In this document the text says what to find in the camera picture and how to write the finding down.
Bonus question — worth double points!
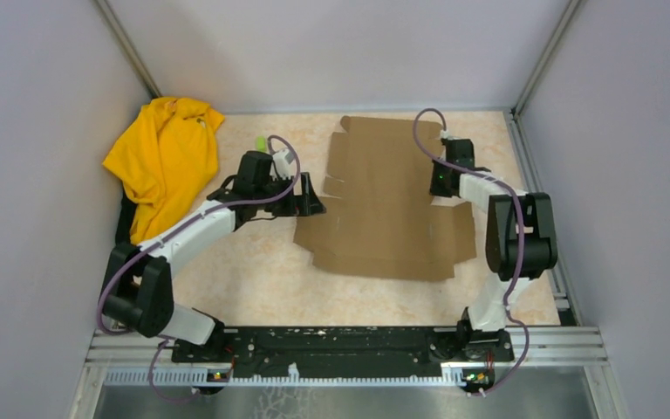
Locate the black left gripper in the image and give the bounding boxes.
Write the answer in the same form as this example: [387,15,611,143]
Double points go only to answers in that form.
[255,171,325,216]

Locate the brown cardboard box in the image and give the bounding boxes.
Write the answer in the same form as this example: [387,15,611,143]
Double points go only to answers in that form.
[293,116,477,282]

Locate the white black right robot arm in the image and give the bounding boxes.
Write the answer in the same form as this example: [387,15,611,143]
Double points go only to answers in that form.
[429,133,558,360]

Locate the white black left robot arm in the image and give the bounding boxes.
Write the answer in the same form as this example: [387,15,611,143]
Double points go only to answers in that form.
[97,149,326,361]

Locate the small green block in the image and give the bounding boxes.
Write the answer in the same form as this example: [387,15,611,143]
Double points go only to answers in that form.
[255,136,269,153]

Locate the yellow jacket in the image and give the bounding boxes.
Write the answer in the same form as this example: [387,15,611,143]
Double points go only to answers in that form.
[102,97,225,244]

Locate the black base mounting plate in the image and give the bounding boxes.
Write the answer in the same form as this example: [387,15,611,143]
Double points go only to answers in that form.
[171,325,515,379]

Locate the black cloth under jacket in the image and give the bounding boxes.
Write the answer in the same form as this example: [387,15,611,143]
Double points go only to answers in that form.
[114,191,137,244]

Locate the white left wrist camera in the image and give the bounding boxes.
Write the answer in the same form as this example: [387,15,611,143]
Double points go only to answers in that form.
[272,148,295,180]

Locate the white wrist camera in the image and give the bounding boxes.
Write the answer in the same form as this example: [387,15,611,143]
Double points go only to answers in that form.
[440,130,455,140]
[272,148,295,180]

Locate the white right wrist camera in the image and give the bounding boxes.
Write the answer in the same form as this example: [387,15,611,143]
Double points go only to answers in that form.
[440,130,455,140]

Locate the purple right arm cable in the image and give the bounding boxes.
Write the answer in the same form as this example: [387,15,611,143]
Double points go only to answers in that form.
[413,107,531,398]

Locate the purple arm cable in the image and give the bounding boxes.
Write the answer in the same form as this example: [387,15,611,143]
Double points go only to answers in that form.
[96,134,302,404]
[413,107,531,398]

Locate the aluminium front frame rail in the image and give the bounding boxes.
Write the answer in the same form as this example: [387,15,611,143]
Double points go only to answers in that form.
[85,326,608,388]

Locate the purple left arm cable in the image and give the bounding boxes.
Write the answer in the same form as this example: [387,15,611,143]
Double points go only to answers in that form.
[96,134,302,404]

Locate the aluminium corner post left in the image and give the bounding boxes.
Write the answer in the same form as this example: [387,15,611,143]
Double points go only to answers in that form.
[92,0,162,99]

